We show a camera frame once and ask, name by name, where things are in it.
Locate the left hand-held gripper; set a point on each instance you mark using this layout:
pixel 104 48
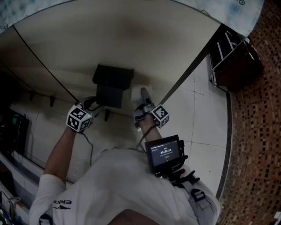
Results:
pixel 78 118

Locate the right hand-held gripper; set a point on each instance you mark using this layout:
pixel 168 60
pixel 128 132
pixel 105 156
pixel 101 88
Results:
pixel 160 115

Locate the person's right forearm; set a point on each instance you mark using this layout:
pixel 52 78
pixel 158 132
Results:
pixel 149 131

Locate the person's left forearm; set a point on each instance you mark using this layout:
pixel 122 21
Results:
pixel 57 158

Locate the beige partition panel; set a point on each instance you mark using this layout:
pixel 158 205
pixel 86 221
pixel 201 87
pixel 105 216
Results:
pixel 22 66
pixel 142 44
pixel 8 81

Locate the black chest monitor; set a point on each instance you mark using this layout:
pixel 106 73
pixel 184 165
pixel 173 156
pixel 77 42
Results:
pixel 164 153

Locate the person's white shirt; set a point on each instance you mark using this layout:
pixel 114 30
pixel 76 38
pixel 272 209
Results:
pixel 120 186

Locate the black floor crate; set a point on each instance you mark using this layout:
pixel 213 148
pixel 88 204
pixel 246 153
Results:
pixel 15 131

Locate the white metal shelving rack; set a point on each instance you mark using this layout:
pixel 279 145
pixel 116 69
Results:
pixel 13 175

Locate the blue checked cartoon cloth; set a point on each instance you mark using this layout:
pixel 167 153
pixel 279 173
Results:
pixel 241 13

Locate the black wall-mounted paper holder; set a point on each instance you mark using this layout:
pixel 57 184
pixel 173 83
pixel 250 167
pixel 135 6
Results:
pixel 114 77

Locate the black monitor mount rig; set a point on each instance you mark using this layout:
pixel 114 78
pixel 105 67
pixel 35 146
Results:
pixel 182 178

